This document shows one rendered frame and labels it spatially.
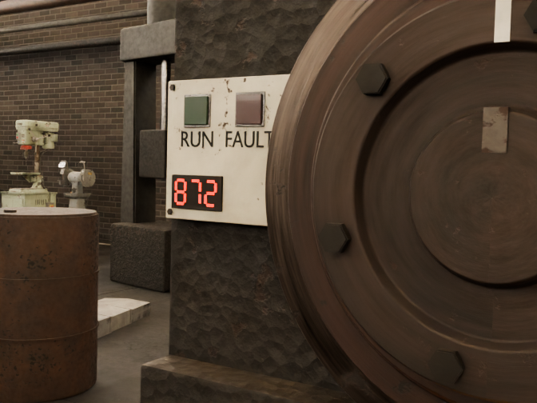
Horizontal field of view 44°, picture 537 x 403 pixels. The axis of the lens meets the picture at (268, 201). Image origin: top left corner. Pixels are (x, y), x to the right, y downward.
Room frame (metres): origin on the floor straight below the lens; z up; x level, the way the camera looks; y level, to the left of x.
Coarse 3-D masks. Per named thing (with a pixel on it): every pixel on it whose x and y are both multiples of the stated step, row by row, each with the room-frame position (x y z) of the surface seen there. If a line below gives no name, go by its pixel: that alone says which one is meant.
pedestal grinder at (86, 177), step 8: (64, 176) 8.97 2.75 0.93; (72, 176) 8.90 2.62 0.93; (80, 176) 8.85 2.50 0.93; (88, 176) 8.83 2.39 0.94; (64, 184) 8.98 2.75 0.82; (72, 184) 8.94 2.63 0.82; (80, 184) 8.75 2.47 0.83; (88, 184) 8.83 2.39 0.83; (72, 192) 8.93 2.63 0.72; (80, 192) 8.92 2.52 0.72; (72, 200) 8.90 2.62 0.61; (80, 200) 8.91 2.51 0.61; (80, 208) 8.90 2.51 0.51
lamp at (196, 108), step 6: (198, 96) 0.85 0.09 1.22; (204, 96) 0.84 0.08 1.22; (186, 102) 0.86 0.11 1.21; (192, 102) 0.85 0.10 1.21; (198, 102) 0.85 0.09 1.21; (204, 102) 0.84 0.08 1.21; (186, 108) 0.86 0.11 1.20; (192, 108) 0.85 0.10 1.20; (198, 108) 0.85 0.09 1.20; (204, 108) 0.84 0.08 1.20; (186, 114) 0.86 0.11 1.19; (192, 114) 0.85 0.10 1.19; (198, 114) 0.85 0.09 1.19; (204, 114) 0.84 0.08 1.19; (186, 120) 0.86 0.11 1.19; (192, 120) 0.85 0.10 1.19; (198, 120) 0.85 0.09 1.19; (204, 120) 0.84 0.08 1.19
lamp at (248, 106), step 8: (240, 96) 0.82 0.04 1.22; (248, 96) 0.81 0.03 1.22; (256, 96) 0.80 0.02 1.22; (240, 104) 0.81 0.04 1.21; (248, 104) 0.81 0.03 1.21; (256, 104) 0.80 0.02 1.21; (240, 112) 0.81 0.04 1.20; (248, 112) 0.81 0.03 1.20; (256, 112) 0.80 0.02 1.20; (240, 120) 0.81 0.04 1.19; (248, 120) 0.81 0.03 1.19; (256, 120) 0.80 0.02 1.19
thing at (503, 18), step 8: (496, 0) 0.45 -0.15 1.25; (504, 0) 0.45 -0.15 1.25; (496, 8) 0.45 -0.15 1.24; (504, 8) 0.45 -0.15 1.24; (496, 16) 0.45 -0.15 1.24; (504, 16) 0.45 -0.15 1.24; (496, 24) 0.45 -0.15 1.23; (504, 24) 0.45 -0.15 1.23; (496, 32) 0.45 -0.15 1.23; (504, 32) 0.45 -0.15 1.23; (496, 40) 0.45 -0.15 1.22; (504, 40) 0.45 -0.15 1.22
